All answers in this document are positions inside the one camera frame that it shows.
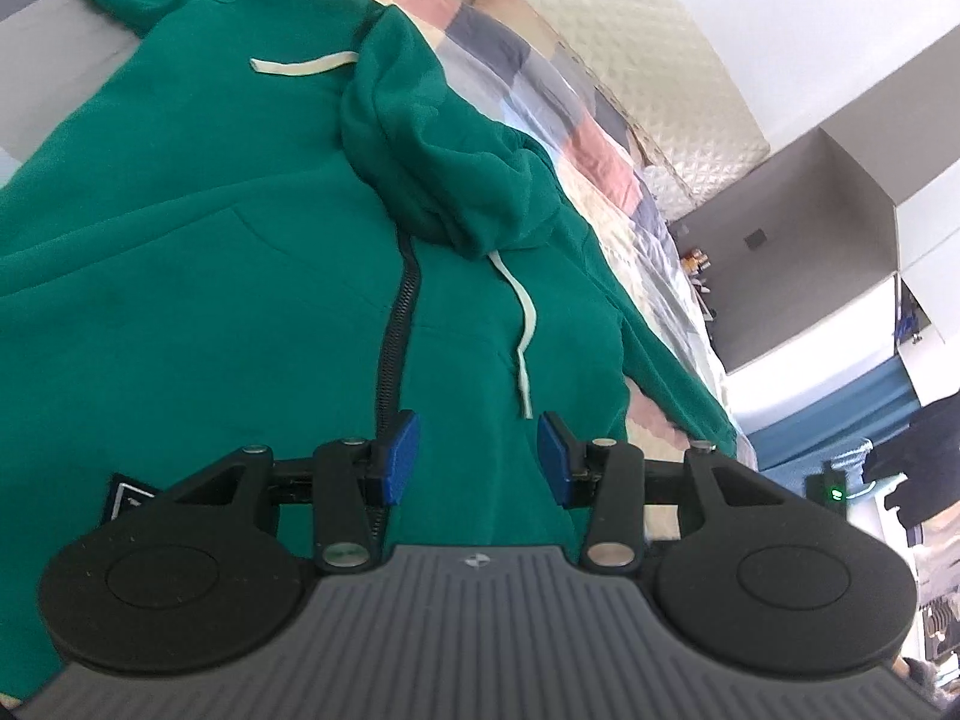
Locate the cream quilted headboard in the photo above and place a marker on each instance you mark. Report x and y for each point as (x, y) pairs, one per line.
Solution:
(645, 37)

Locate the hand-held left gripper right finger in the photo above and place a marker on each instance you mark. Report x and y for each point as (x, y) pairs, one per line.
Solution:
(555, 461)

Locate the blue plastic item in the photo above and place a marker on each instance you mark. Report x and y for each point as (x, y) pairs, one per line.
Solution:
(906, 322)

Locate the blue covered chair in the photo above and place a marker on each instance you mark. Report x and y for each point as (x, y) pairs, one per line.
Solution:
(840, 420)

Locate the dark cabinet socket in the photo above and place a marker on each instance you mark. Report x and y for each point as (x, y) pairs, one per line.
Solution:
(755, 238)

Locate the dark hanging garment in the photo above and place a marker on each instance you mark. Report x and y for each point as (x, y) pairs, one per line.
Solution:
(926, 457)

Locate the cluster of cosmetic bottles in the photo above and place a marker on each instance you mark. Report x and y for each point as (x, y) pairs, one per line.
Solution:
(694, 262)

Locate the checkered patchwork quilt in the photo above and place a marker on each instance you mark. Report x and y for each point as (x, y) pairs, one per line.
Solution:
(540, 82)

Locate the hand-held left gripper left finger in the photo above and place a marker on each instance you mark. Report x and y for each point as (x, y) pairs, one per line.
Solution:
(395, 457)

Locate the dark device with green light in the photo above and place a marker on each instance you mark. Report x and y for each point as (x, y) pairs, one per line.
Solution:
(829, 487)

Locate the green zip hoodie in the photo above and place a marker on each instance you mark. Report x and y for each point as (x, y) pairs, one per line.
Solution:
(225, 255)

